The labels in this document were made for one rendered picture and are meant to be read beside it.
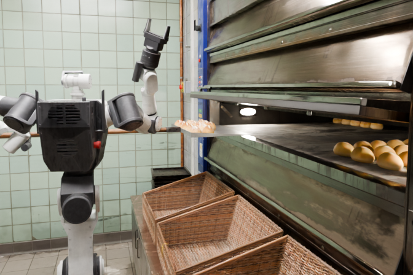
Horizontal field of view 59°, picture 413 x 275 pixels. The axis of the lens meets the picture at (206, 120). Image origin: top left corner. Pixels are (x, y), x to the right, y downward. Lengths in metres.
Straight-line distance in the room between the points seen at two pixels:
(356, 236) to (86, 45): 2.80
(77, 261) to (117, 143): 1.84
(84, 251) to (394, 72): 1.42
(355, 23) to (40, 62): 2.77
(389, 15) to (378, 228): 0.61
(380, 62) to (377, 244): 0.52
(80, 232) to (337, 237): 1.09
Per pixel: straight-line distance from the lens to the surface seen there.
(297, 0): 1.59
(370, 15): 1.22
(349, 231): 1.31
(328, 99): 1.09
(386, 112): 1.03
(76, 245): 1.81
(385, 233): 1.21
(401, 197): 1.12
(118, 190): 3.59
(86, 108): 1.50
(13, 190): 3.65
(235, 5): 2.27
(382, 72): 1.13
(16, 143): 2.01
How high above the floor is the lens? 1.45
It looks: 5 degrees down
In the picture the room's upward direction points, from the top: straight up
